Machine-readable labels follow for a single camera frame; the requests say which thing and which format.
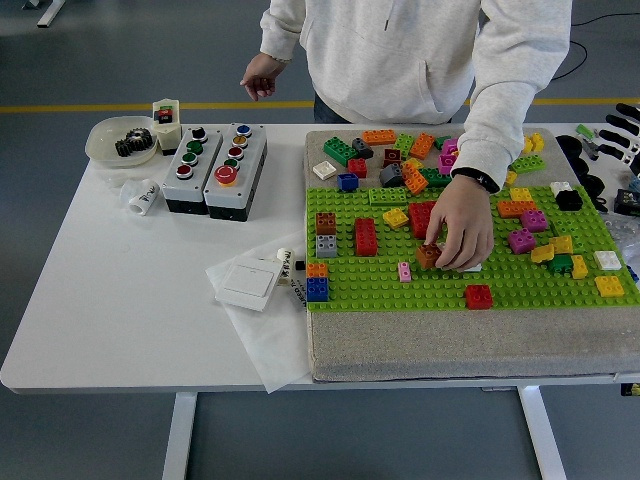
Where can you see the person's left hand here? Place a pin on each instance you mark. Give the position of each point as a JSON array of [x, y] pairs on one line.
[[467, 225]]

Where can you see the person's right hand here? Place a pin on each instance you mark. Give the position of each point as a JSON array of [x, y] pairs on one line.
[[262, 75]]

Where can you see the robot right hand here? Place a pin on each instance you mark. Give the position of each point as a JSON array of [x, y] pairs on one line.
[[627, 137]]

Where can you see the white square brick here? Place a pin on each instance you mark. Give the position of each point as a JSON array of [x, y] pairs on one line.
[[325, 170], [606, 260], [475, 268], [560, 188]]

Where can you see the brown square brick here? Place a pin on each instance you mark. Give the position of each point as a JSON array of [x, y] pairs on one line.
[[325, 223], [427, 256]]

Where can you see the red square brick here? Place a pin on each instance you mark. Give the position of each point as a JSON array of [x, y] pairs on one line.
[[479, 297], [357, 168]]

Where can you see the person's right forearm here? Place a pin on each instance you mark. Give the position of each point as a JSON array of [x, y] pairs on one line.
[[280, 35]]

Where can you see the person's left forearm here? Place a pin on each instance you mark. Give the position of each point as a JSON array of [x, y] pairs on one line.
[[500, 130]]

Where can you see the green toy baseplate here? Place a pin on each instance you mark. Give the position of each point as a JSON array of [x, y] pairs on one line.
[[375, 295]]

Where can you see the blue toy brick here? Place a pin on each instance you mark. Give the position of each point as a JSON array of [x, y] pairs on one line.
[[634, 273]]

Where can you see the small metal clip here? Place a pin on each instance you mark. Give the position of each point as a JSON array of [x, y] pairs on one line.
[[591, 149]]

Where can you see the small green plastic part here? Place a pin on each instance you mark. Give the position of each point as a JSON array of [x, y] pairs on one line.
[[583, 130]]

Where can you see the light blue object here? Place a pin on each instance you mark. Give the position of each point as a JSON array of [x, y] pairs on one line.
[[635, 182]]

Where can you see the red long brick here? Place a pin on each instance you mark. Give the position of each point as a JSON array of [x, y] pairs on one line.
[[417, 212], [365, 237]]

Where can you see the orange long brick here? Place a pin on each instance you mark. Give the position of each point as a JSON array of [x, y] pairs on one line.
[[415, 180], [379, 137], [422, 145], [517, 209]]

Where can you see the dark green long brick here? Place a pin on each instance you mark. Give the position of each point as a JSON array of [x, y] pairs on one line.
[[340, 151], [437, 178]]

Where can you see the pink square brick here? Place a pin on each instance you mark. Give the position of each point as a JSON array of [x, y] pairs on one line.
[[521, 240], [446, 163], [533, 220]]

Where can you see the yellow square brick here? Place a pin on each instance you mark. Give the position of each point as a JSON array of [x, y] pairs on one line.
[[522, 194], [609, 286], [396, 218], [511, 178]]

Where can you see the black box green label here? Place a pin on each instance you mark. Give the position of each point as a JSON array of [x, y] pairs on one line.
[[627, 200]]

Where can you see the narrow pink brick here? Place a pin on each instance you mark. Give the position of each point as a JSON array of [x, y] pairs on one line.
[[404, 273]]

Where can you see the pink hollow brick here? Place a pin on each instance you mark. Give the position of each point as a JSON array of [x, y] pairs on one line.
[[450, 146]]

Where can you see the lime green long brick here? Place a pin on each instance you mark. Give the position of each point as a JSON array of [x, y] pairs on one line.
[[387, 197], [529, 164]]

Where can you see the black square brick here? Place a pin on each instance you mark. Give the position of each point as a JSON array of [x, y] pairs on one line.
[[568, 200]]

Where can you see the small dark green brick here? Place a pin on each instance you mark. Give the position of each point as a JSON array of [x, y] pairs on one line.
[[441, 142]]

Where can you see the grey slope brick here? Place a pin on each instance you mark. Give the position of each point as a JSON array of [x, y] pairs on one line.
[[391, 176], [362, 147]]

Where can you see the emergency stop control box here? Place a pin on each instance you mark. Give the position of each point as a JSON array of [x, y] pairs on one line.
[[252, 165]]

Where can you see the clear plastic bag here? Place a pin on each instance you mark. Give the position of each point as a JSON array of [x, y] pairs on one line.
[[620, 232]]

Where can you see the dark green square brick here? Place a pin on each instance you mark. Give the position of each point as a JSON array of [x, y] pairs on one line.
[[560, 263]]

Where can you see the dark maroon square brick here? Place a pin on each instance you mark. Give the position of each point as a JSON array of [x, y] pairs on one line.
[[392, 156]]

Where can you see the narrow yellow brick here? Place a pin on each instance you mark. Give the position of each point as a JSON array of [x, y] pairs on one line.
[[579, 267]]

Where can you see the blue square brick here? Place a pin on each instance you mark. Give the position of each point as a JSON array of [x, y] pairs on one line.
[[316, 291], [347, 182]]

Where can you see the person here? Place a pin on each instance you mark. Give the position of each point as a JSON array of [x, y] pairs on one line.
[[390, 60]]

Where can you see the black metal gear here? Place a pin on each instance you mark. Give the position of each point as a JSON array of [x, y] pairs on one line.
[[124, 148], [143, 139]]

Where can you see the four-button control box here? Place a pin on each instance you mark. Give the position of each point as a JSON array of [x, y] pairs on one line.
[[184, 194]]

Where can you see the grey square brick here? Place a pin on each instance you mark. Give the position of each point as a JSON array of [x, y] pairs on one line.
[[325, 246]]

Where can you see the grey-brown mat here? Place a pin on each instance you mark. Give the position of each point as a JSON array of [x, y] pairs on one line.
[[380, 350]]

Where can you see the orange square brick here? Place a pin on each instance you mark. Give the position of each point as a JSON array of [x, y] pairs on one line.
[[316, 272]]

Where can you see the white pipe fitting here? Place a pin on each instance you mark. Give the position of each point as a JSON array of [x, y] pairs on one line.
[[145, 197]]

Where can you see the small black cap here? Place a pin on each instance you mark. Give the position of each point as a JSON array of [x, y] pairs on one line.
[[300, 264]]

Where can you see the white plastic bowl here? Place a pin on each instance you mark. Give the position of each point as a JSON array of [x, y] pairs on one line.
[[102, 142]]

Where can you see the white printed tube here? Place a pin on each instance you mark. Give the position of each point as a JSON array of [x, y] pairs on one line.
[[298, 296]]

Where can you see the white labelled tube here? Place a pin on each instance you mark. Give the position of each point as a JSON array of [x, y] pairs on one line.
[[286, 261]]

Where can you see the distant white table leg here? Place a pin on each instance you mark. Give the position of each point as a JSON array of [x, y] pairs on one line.
[[46, 15]]

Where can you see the white tissue paper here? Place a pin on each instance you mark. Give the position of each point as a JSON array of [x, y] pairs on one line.
[[272, 345]]

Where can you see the black yellow warning label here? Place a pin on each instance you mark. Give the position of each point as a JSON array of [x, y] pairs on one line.
[[630, 390]]

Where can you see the small cream switch box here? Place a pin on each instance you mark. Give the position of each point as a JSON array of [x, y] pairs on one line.
[[169, 136]]

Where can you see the white wall switch plate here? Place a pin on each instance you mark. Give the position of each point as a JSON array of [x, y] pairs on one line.
[[247, 285]]

